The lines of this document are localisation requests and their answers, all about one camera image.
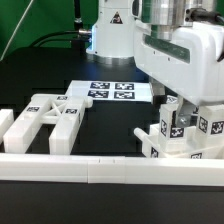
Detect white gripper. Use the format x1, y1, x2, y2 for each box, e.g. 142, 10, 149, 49
134, 21, 224, 128

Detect white chair seat block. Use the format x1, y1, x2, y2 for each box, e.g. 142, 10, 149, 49
134, 124, 224, 159

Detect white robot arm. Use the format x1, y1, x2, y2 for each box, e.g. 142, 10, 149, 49
87, 0, 224, 125

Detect white tagged cube left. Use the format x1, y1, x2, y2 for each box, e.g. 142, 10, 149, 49
166, 95, 178, 104

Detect white marker base sheet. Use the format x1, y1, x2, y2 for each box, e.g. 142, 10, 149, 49
66, 80, 152, 102

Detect black pole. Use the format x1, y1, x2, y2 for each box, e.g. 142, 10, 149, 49
74, 0, 83, 30

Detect white chair back frame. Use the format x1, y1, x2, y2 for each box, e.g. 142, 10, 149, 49
3, 94, 93, 155

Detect white U-shaped fence frame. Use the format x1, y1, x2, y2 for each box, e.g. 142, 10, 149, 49
0, 108, 224, 187

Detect black cable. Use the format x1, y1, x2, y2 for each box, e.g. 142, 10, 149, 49
29, 30, 92, 48

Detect white cable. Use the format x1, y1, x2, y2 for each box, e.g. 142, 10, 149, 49
0, 0, 36, 61

